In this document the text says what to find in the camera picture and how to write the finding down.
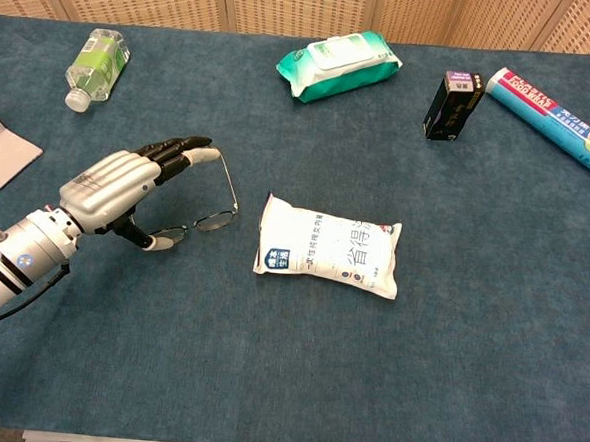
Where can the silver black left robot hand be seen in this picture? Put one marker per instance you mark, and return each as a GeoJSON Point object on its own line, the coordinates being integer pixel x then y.
{"type": "Point", "coordinates": [107, 184]}

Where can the thin black metal eyeglasses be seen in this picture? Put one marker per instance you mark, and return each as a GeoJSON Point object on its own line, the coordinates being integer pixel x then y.
{"type": "Point", "coordinates": [215, 221]}

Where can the clear bottle with green label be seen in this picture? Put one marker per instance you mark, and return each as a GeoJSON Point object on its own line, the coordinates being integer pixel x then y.
{"type": "Point", "coordinates": [96, 63]}

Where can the white soft packet blue logo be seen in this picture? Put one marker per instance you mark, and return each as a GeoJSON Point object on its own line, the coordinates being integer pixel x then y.
{"type": "Point", "coordinates": [323, 248]}

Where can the blue felt table cloth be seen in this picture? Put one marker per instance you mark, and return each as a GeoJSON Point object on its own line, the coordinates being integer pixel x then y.
{"type": "Point", "coordinates": [287, 356]}

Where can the green wet wipes pack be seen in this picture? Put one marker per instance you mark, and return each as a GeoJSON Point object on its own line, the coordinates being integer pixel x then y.
{"type": "Point", "coordinates": [344, 76]}

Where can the small black carton box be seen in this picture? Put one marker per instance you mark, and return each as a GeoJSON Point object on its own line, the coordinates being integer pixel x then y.
{"type": "Point", "coordinates": [449, 110]}

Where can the blue plastic food wrap box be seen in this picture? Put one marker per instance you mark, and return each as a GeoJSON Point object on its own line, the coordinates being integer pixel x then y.
{"type": "Point", "coordinates": [542, 111]}

